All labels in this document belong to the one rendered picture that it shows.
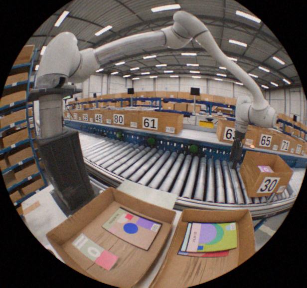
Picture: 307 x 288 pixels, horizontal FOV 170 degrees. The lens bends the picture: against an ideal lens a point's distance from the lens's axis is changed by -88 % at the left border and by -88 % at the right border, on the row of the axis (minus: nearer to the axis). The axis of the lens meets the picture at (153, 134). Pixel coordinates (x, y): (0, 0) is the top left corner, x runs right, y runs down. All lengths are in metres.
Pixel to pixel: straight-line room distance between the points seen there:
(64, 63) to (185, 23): 0.53
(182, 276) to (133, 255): 0.18
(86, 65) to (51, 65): 0.22
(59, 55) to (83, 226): 0.62
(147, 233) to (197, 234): 0.17
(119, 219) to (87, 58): 0.70
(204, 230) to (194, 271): 0.18
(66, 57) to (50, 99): 0.16
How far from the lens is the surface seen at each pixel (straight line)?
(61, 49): 0.47
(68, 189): 0.50
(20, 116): 1.41
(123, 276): 0.42
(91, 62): 0.59
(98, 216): 0.51
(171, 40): 0.66
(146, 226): 0.45
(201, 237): 0.42
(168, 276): 0.42
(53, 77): 0.43
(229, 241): 0.46
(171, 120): 1.01
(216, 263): 0.46
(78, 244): 0.47
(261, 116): 0.57
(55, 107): 0.44
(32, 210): 0.73
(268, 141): 1.23
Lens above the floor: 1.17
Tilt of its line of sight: 17 degrees down
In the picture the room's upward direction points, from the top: 2 degrees clockwise
